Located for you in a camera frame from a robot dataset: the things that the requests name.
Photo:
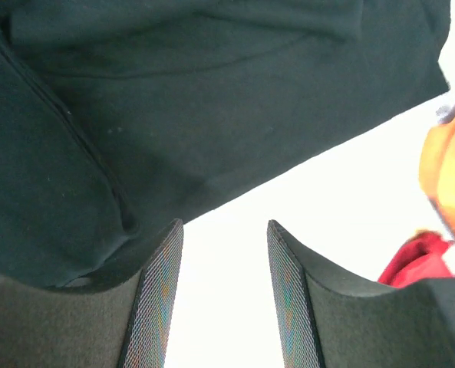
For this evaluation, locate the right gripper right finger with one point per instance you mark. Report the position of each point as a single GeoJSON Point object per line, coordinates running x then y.
{"type": "Point", "coordinates": [331, 317]}

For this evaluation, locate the folded dark red t shirt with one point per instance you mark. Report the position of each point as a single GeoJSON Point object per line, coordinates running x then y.
{"type": "Point", "coordinates": [420, 257]}

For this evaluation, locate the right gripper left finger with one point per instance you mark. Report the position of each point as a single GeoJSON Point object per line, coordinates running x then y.
{"type": "Point", "coordinates": [117, 316]}

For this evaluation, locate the orange plastic laundry basket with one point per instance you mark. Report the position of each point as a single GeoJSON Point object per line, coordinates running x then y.
{"type": "Point", "coordinates": [437, 169]}

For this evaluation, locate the black t shirt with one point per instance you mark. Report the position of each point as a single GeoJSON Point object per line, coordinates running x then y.
{"type": "Point", "coordinates": [119, 116]}

